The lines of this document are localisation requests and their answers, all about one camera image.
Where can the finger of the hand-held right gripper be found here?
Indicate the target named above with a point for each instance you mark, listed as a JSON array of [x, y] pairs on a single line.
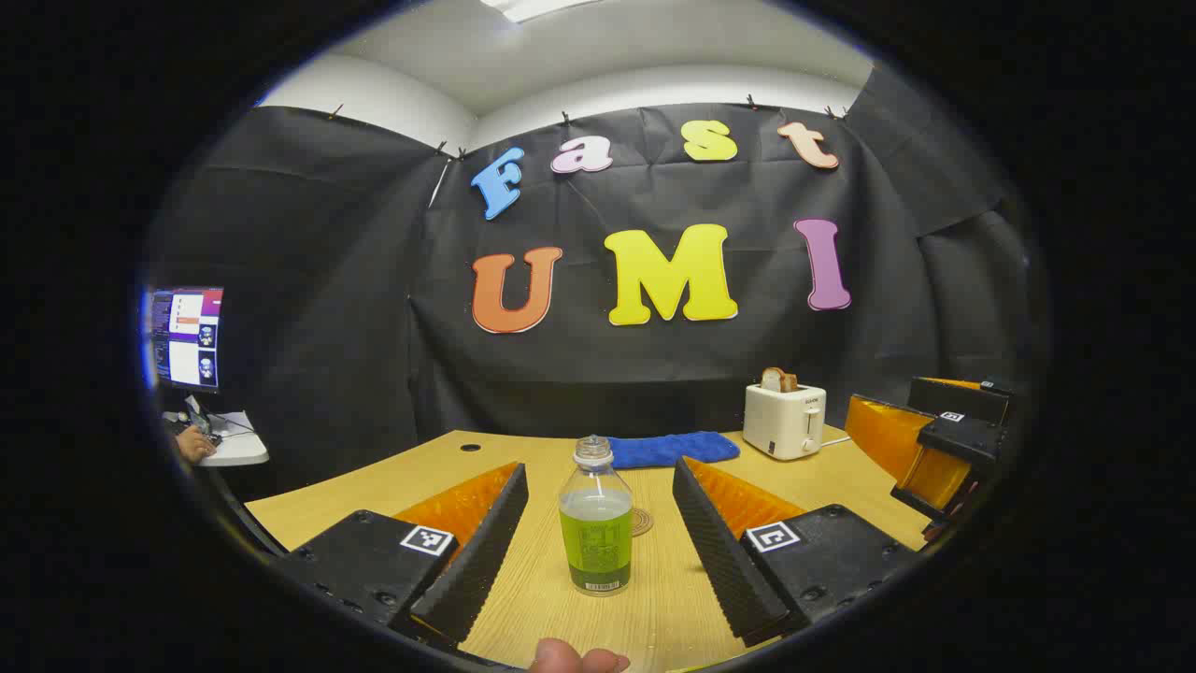
[[967, 444], [883, 435]]

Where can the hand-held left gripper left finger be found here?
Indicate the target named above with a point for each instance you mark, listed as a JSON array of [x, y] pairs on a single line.
[[476, 561]]

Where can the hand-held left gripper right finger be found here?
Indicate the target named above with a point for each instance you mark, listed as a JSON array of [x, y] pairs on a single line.
[[719, 551]]

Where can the round woven coaster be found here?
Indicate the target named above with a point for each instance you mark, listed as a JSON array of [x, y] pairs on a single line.
[[644, 522]]

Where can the green label water bottle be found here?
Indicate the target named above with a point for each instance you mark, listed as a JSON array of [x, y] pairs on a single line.
[[596, 537]]

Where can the white toaster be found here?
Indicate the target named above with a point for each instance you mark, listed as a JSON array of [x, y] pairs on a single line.
[[780, 425]]

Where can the blue towel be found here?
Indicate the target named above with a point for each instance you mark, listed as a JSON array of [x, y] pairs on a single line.
[[668, 450]]

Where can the bread slice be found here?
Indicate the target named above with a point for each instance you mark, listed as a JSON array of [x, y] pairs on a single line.
[[775, 380]]

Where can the black backdrop cloth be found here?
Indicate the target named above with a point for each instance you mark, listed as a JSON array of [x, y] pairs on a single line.
[[654, 374]]

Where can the white side desk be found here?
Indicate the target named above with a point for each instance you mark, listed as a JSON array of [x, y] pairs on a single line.
[[238, 449]]

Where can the computer monitor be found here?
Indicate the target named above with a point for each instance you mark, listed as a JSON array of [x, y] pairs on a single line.
[[187, 336]]

